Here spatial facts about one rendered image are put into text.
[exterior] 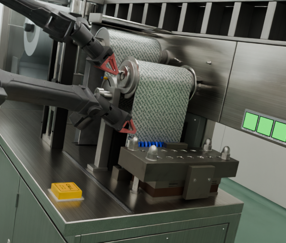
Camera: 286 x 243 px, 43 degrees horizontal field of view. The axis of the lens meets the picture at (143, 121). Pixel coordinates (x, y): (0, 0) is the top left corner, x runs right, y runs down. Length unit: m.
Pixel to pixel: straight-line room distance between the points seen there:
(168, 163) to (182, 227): 0.21
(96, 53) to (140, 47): 0.34
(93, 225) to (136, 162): 0.25
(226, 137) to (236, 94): 3.24
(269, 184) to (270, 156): 0.30
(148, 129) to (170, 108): 0.11
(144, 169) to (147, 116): 0.25
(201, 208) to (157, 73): 0.48
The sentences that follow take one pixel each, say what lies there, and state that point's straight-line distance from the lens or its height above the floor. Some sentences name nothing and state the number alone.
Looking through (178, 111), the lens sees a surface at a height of 1.16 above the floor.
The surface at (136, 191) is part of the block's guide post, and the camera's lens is 1.19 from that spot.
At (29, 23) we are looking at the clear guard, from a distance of 2.14.
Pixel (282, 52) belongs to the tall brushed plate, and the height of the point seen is 1.42.
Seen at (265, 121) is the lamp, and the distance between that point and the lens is 1.23.
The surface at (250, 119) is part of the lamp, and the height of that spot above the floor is 1.19.
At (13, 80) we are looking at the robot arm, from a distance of 0.87.
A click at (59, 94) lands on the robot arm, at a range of 0.97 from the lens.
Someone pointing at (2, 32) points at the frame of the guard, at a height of 1.31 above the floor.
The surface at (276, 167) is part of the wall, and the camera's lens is 4.10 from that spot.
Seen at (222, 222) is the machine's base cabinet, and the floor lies 0.83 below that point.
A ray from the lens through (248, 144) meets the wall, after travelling 4.32.
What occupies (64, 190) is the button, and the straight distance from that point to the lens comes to 1.08.
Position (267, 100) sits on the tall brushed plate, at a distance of 1.23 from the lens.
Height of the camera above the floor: 1.35
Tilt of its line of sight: 11 degrees down
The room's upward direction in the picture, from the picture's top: 10 degrees clockwise
